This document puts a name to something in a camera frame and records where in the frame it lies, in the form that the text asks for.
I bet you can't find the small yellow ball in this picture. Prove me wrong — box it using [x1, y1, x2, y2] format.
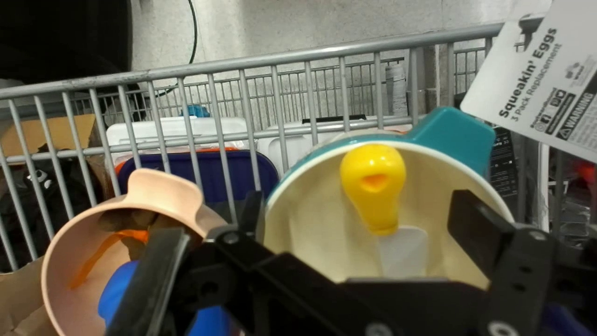
[340, 143, 409, 238]

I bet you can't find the grey wire shelf rack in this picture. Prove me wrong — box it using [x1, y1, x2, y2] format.
[0, 23, 597, 277]

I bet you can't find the blue bottle white cap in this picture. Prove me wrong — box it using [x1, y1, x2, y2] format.
[97, 260, 235, 336]

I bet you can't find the black strap bundle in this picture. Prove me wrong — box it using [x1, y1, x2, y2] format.
[0, 156, 108, 270]

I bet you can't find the blue spool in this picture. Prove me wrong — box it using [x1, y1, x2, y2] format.
[185, 104, 211, 120]

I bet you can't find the blue container orange trim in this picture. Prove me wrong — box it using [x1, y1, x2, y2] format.
[114, 148, 282, 208]

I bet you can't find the brown cardboard box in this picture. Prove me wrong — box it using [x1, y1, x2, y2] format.
[0, 258, 62, 336]

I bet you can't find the white pot teal band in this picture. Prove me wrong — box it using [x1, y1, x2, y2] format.
[263, 105, 517, 292]

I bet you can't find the white printed card tag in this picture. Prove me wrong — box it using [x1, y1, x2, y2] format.
[459, 0, 597, 165]

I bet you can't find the thin black cable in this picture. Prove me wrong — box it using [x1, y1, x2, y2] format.
[151, 0, 200, 100]

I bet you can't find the small open cardboard box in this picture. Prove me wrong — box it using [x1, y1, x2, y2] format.
[0, 113, 101, 158]

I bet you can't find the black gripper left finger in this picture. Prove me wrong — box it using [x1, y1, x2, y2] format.
[103, 191, 351, 336]

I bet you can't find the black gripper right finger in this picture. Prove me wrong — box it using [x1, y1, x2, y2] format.
[446, 189, 590, 336]

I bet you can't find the pink bowl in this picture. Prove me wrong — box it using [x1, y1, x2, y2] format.
[39, 167, 230, 336]

